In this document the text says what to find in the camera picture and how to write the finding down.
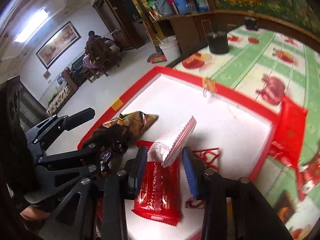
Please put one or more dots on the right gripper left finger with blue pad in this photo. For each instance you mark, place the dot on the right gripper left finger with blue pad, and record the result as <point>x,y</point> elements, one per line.
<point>135,169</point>

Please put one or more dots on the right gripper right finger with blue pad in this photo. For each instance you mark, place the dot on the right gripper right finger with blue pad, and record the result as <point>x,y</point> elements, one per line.
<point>194,172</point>

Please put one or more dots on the white pink striped snack packet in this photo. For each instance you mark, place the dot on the white pink striped snack packet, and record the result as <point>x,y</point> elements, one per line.
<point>166,149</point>

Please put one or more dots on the brown chocolate snack packet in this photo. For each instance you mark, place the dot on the brown chocolate snack packet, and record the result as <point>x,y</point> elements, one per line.
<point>113,137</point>

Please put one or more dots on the bright red snack packet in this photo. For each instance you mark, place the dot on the bright red snack packet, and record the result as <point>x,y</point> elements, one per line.
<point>159,198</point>

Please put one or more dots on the left hand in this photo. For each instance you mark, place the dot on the left hand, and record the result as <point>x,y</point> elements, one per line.
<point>33,218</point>

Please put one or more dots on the red gift box tray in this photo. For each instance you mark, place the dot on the red gift box tray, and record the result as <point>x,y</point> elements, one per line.
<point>254,218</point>

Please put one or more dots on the white plastic bucket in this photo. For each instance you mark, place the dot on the white plastic bucket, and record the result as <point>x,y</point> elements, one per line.
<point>170,48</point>

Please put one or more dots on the black round container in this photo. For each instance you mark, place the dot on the black round container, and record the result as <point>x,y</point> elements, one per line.
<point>218,42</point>

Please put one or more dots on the seated person in background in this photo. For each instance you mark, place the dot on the seated person in background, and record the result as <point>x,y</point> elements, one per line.
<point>100,53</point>

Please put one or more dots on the framed landscape painting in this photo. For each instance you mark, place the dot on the framed landscape painting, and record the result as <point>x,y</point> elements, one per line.
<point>54,47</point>

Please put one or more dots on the small black box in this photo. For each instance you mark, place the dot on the small black box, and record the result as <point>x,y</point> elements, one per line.
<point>251,23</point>

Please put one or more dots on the blue thermos jug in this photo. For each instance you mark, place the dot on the blue thermos jug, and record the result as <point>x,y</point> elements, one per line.
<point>182,6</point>

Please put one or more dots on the ceiling fluorescent light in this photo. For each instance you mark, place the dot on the ceiling fluorescent light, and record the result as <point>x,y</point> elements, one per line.
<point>35,22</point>

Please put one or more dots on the floral glass wall panel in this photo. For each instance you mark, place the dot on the floral glass wall panel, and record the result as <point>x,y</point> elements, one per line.
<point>297,12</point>

